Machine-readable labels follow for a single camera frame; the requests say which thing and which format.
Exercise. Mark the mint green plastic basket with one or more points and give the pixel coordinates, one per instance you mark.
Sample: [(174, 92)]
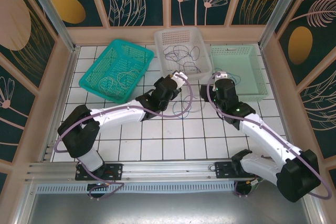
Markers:
[(249, 66)]

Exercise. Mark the teal plastic basket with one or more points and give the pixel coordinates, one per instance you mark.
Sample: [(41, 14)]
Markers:
[(118, 61)]

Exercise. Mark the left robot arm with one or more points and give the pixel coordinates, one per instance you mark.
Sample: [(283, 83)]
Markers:
[(118, 115)]

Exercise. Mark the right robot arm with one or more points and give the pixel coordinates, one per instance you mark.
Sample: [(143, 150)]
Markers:
[(270, 137)]

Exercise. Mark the white plastic basket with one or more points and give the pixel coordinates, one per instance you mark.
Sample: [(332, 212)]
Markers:
[(173, 37)]

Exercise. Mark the grey metal sheet panel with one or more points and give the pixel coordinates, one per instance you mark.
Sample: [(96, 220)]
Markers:
[(168, 208)]

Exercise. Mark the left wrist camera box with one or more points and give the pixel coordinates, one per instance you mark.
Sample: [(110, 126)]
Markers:
[(181, 79)]

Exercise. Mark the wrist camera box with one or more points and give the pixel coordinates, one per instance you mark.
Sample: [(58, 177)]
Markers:
[(181, 79), (220, 75)]

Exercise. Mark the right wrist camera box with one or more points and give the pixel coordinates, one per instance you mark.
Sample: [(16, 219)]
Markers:
[(220, 75)]

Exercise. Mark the aluminium side rail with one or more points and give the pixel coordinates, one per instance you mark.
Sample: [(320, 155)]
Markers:
[(67, 77), (273, 85)]

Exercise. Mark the long aluminium base rail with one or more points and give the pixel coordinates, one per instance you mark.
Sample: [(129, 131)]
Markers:
[(168, 167)]

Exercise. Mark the aluminium frame post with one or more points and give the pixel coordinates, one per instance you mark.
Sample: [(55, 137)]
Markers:
[(277, 11), (52, 11)]

